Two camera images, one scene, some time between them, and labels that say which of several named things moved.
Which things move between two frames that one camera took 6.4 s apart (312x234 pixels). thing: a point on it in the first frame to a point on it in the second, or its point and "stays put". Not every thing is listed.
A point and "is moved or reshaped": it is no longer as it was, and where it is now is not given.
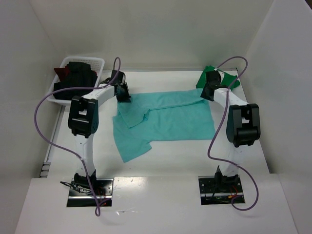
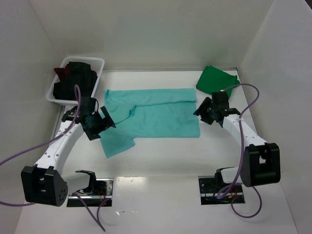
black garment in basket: [79, 75] stays put
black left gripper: [123, 95] to [98, 123]
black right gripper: [205, 92] to [207, 111]
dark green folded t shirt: [229, 80] stays put
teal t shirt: [179, 115] is moved or reshaped
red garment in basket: [62, 72] stays put
